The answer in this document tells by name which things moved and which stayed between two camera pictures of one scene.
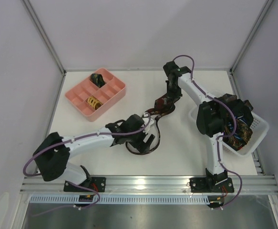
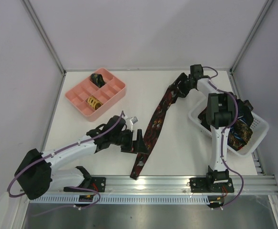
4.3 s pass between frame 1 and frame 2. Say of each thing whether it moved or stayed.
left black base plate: stayed
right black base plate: stayed
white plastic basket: stayed
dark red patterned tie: moved
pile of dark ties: stayed
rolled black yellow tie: stayed
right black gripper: moved
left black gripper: moved
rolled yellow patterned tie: stayed
